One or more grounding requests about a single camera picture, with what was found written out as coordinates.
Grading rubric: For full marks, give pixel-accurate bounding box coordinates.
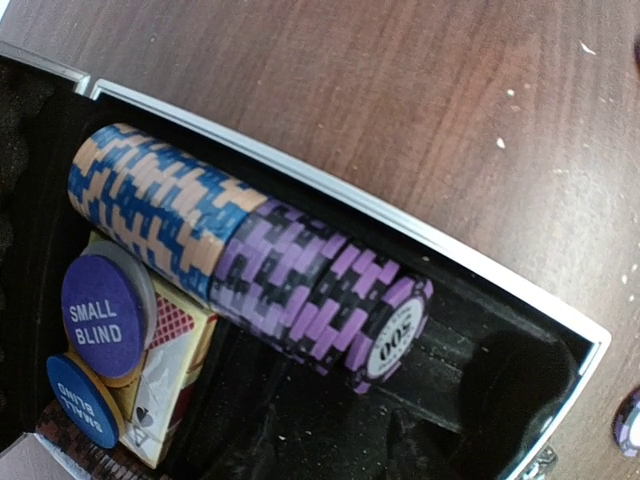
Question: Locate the purple black chip stack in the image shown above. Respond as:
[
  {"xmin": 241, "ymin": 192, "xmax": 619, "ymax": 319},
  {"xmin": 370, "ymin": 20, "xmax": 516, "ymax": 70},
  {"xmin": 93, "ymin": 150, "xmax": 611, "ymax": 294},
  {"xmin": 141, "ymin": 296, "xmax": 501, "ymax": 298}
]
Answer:
[{"xmin": 210, "ymin": 199, "xmax": 434, "ymax": 394}]

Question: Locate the aluminium poker case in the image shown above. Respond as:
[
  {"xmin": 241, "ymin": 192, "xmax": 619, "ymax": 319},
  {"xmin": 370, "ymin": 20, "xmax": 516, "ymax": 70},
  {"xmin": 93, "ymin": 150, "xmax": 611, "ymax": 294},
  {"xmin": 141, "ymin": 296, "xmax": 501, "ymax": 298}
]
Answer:
[{"xmin": 1, "ymin": 44, "xmax": 611, "ymax": 479}]

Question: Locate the purple small blind button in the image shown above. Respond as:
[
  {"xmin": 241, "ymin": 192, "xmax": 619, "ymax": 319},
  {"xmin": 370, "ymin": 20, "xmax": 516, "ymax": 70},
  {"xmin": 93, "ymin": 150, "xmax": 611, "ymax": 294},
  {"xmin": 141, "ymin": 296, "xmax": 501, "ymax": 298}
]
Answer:
[{"xmin": 61, "ymin": 255, "xmax": 146, "ymax": 378}]

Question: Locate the purple 500 poker chip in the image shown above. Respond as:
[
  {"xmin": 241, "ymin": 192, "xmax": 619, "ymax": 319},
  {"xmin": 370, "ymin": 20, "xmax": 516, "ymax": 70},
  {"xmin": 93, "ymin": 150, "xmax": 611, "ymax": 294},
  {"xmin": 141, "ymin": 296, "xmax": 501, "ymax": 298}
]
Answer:
[{"xmin": 613, "ymin": 389, "xmax": 639, "ymax": 457}]

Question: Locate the orange dealer button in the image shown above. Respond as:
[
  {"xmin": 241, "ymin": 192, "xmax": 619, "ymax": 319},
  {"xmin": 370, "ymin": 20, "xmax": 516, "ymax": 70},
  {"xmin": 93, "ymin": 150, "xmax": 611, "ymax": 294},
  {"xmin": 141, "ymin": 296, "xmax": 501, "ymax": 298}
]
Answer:
[{"xmin": 65, "ymin": 351, "xmax": 146, "ymax": 443}]

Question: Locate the blue small blind button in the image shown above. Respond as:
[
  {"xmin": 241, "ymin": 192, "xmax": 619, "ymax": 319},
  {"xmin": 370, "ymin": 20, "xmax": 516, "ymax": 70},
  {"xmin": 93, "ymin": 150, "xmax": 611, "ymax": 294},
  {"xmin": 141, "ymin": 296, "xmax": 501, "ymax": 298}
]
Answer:
[{"xmin": 46, "ymin": 352, "xmax": 124, "ymax": 449}]

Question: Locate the playing card deck box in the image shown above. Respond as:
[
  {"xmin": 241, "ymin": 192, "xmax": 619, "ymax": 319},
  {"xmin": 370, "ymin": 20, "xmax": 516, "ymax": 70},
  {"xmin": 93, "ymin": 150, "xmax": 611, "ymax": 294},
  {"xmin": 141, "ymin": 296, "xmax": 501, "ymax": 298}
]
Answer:
[{"xmin": 87, "ymin": 230, "xmax": 220, "ymax": 470}]

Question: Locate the brown black chip stack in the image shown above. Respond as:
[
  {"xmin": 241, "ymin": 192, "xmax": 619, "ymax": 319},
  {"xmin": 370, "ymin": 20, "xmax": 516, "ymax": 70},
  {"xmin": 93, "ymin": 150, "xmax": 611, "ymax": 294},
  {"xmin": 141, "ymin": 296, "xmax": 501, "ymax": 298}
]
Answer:
[{"xmin": 35, "ymin": 400, "xmax": 158, "ymax": 479}]

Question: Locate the blue peach chip stack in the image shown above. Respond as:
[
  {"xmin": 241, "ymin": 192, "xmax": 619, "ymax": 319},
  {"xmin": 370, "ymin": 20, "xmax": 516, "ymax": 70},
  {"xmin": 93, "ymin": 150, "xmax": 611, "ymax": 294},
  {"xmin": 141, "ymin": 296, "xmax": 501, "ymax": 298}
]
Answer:
[{"xmin": 67, "ymin": 123, "xmax": 268, "ymax": 303}]

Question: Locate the white dealer button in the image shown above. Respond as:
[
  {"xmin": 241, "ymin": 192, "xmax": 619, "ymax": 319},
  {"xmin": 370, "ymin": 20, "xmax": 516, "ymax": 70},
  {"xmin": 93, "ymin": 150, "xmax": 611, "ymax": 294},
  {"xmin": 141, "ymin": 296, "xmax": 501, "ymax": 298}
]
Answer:
[{"xmin": 81, "ymin": 240, "xmax": 158, "ymax": 349}]

